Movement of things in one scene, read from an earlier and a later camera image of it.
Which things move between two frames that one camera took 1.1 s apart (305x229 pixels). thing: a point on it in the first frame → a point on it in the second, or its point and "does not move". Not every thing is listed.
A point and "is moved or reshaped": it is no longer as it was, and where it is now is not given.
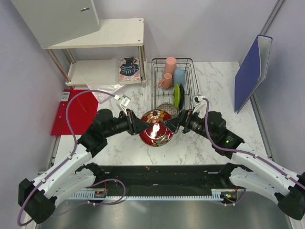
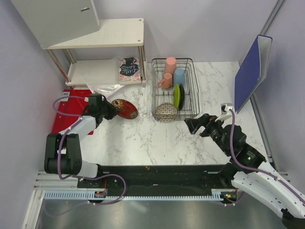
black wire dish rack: [173, 80] does not move
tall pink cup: [170, 66] does not move
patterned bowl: [169, 108] does not move
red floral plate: [158, 135] is moved or reshaped
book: [129, 70] does not move
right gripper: [184, 117] → [193, 124]
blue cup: [179, 77] does not move
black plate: [182, 97] does not move
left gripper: [135, 125] → [113, 109]
